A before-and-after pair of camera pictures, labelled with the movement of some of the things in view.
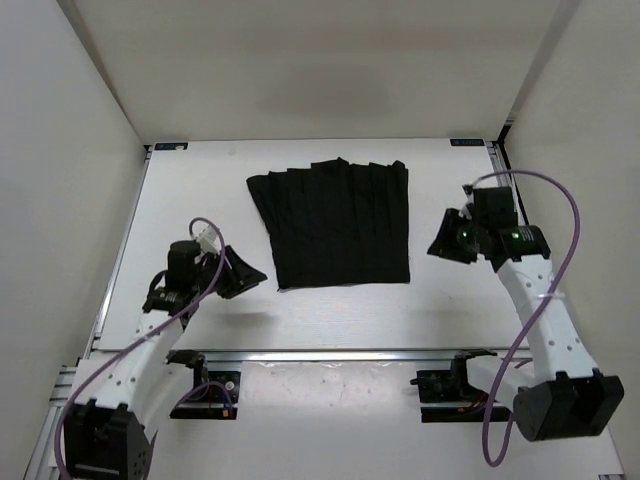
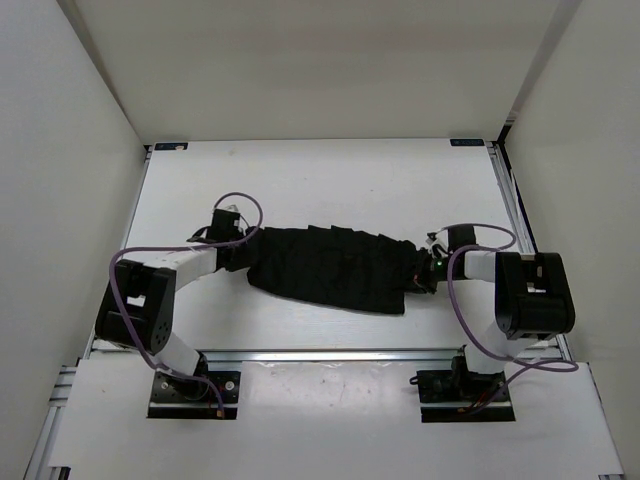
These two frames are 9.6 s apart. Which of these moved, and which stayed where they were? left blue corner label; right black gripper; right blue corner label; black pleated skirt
Moved: black pleated skirt; right black gripper
Stayed: left blue corner label; right blue corner label
